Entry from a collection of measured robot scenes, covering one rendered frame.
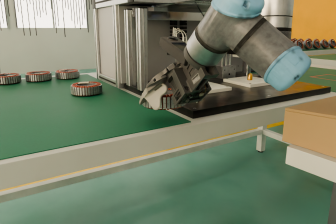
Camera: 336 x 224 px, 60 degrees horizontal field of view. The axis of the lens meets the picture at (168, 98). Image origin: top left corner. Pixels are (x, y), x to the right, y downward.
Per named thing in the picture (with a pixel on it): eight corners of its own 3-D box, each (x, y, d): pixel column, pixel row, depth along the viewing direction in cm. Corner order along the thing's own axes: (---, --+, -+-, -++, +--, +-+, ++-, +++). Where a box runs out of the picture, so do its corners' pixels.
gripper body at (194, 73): (172, 107, 63) (197, 75, 54) (158, 75, 67) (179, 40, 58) (200, 102, 67) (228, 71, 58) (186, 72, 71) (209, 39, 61)
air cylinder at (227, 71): (235, 77, 130) (236, 65, 128) (222, 79, 126) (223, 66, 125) (227, 76, 134) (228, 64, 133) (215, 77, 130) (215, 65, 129)
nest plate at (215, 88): (231, 90, 103) (231, 86, 103) (197, 95, 96) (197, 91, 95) (205, 83, 116) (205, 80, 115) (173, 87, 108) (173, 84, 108)
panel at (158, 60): (242, 71, 149) (245, 10, 142) (121, 83, 116) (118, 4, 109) (240, 71, 150) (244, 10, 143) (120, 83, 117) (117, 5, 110)
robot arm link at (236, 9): (259, 18, 43) (216, -19, 44) (221, 63, 52) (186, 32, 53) (277, 2, 48) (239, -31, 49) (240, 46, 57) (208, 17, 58)
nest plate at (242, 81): (277, 83, 115) (277, 80, 115) (250, 87, 108) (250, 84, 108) (249, 78, 128) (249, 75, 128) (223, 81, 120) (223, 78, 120)
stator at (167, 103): (195, 106, 72) (195, 91, 71) (155, 113, 67) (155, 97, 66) (171, 98, 82) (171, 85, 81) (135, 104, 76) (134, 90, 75)
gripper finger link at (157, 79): (144, 91, 65) (174, 69, 62) (142, 85, 66) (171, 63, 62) (156, 94, 69) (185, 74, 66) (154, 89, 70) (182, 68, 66)
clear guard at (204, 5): (265, 21, 94) (266, 2, 92) (206, 20, 82) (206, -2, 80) (202, 23, 121) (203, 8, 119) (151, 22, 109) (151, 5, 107)
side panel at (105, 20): (125, 88, 118) (122, 5, 111) (118, 88, 117) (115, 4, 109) (102, 78, 142) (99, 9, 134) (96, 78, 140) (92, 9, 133)
